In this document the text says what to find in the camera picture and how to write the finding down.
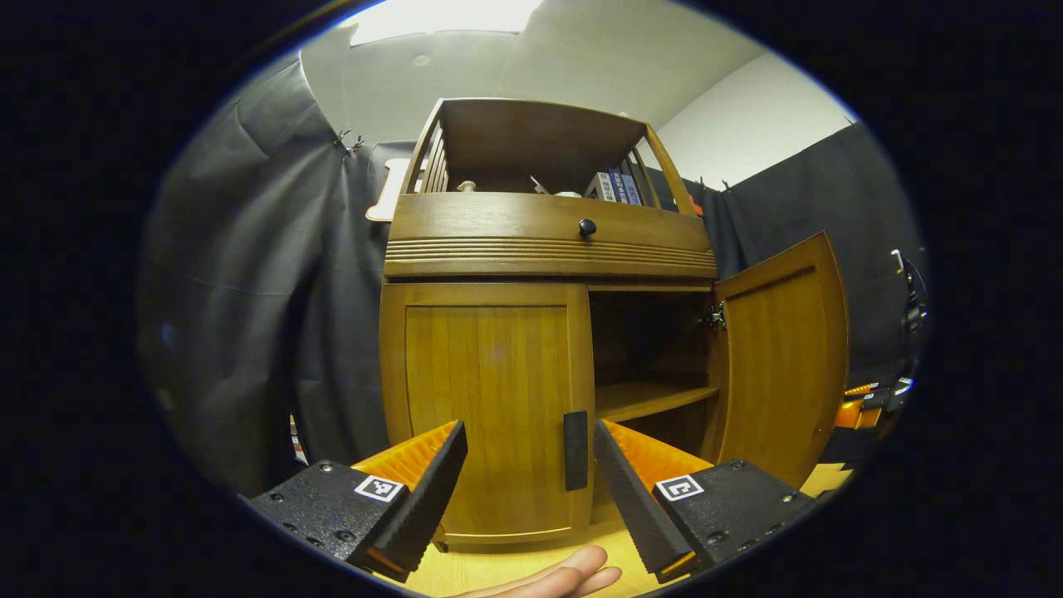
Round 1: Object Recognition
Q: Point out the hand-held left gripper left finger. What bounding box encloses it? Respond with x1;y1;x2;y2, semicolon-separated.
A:
249;419;468;582

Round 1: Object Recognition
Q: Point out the black backdrop cloth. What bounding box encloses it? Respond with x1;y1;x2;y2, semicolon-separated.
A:
137;58;927;499

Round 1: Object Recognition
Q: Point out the wooden drawer with black knob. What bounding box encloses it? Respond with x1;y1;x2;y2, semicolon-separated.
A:
385;193;718;279

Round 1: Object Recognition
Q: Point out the wooden shoe cabinet door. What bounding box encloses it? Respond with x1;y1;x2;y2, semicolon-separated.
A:
380;282;595;547
702;233;850;491

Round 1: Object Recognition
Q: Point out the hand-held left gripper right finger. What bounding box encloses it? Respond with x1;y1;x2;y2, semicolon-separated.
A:
593;418;819;584

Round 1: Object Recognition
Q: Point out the wooden double-door shoe cabinet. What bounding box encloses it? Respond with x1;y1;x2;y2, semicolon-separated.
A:
380;98;722;553

